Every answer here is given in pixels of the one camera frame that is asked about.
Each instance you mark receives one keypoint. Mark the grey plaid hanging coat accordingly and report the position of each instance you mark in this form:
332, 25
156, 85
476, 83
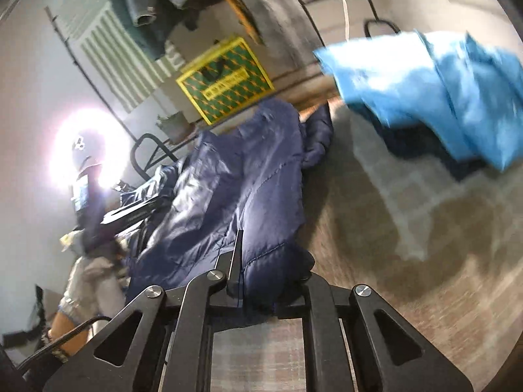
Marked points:
287, 31

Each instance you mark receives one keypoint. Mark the left gloved hand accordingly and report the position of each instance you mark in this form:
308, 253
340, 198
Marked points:
96, 252

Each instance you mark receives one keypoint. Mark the green striped wall hanging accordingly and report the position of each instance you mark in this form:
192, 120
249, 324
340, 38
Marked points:
93, 27

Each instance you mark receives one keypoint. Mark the plaid beige bed blanket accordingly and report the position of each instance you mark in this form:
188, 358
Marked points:
446, 254

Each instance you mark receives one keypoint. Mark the yellow green storage box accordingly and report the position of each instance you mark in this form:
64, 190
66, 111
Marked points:
225, 79

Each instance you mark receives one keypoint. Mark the dark green hanging jacket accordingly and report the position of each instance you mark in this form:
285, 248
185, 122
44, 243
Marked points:
150, 39

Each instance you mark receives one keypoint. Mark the small potted plant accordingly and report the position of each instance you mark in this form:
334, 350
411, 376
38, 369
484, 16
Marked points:
175, 127

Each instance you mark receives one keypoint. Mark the ring light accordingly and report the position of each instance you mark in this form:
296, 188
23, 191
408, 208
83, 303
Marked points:
89, 135

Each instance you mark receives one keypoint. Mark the black bed frame rail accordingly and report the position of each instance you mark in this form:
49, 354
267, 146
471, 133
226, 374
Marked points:
373, 27

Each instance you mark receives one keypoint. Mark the navy puffer jacket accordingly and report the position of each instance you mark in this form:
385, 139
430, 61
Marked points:
243, 186

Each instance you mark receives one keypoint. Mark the orange hanging item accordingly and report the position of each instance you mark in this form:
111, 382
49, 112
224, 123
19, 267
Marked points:
246, 19

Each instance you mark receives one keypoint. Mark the black metal clothes rack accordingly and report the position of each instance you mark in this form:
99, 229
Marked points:
137, 122

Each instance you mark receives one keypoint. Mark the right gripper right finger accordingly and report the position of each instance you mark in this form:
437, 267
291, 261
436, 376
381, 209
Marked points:
356, 341

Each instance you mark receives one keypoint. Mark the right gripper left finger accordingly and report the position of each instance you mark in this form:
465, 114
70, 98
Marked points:
162, 340

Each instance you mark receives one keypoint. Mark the left forearm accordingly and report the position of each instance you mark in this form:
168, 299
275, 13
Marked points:
93, 289

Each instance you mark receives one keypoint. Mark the light blue garment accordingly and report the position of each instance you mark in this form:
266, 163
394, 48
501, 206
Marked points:
468, 94

